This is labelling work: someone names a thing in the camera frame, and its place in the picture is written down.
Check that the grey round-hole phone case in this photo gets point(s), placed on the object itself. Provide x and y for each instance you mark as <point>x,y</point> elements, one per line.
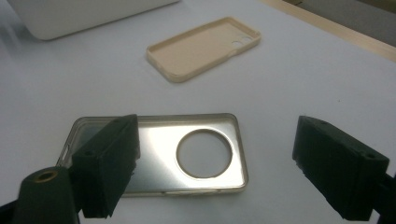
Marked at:
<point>155,161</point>

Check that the white plastic bin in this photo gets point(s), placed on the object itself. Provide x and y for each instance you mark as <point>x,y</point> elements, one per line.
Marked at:
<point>77,15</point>

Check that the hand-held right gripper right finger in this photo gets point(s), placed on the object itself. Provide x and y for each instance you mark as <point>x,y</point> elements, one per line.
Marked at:
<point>339,168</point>

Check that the beige phone case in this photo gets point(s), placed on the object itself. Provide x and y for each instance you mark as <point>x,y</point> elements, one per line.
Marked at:
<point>196,49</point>

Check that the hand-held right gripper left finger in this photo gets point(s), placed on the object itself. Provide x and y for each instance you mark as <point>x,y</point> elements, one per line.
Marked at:
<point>106,168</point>

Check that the white table sheet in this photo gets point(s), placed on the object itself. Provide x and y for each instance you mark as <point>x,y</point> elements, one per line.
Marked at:
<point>311,93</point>

